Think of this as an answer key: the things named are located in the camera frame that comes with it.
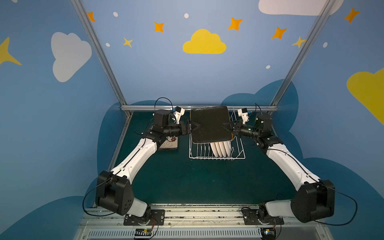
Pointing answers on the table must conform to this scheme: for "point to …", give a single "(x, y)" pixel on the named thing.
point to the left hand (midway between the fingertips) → (195, 126)
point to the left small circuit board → (143, 233)
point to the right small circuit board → (268, 233)
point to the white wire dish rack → (204, 151)
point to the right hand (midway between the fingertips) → (224, 123)
